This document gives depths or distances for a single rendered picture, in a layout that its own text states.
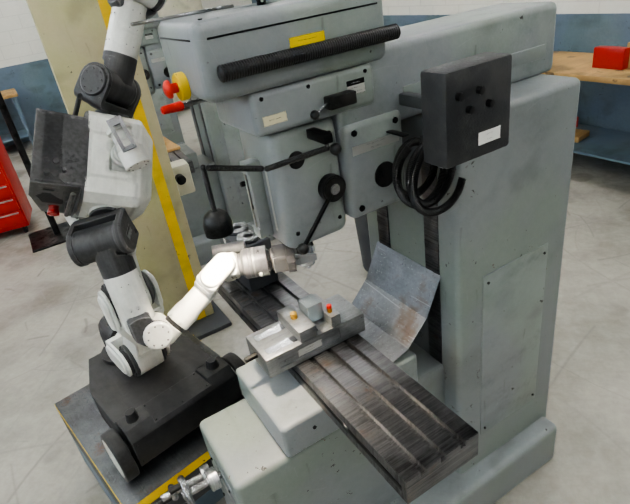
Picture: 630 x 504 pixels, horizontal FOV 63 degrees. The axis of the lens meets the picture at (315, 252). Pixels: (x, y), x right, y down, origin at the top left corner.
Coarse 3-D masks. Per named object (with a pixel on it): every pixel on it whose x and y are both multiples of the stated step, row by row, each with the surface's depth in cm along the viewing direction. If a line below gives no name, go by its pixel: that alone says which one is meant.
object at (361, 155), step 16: (352, 128) 128; (368, 128) 130; (384, 128) 133; (400, 128) 136; (352, 144) 130; (368, 144) 132; (384, 144) 135; (400, 144) 138; (352, 160) 131; (368, 160) 134; (384, 160) 137; (352, 176) 133; (368, 176) 136; (384, 176) 138; (352, 192) 136; (368, 192) 138; (384, 192) 141; (352, 208) 138; (368, 208) 140
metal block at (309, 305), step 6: (312, 294) 163; (300, 300) 161; (306, 300) 161; (312, 300) 160; (318, 300) 160; (300, 306) 162; (306, 306) 158; (312, 306) 158; (318, 306) 159; (306, 312) 159; (312, 312) 159; (318, 312) 160; (312, 318) 160; (318, 318) 161
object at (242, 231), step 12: (240, 228) 201; (252, 228) 202; (228, 240) 197; (240, 240) 192; (252, 240) 191; (264, 240) 192; (240, 276) 201; (264, 276) 197; (276, 276) 200; (252, 288) 196
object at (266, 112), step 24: (336, 72) 121; (360, 72) 123; (240, 96) 116; (264, 96) 113; (288, 96) 116; (312, 96) 119; (360, 96) 126; (240, 120) 121; (264, 120) 115; (288, 120) 118; (312, 120) 122
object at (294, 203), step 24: (264, 144) 123; (288, 144) 123; (312, 144) 126; (288, 168) 125; (312, 168) 128; (336, 168) 132; (288, 192) 127; (312, 192) 131; (288, 216) 130; (312, 216) 134; (336, 216) 138; (288, 240) 134; (312, 240) 137
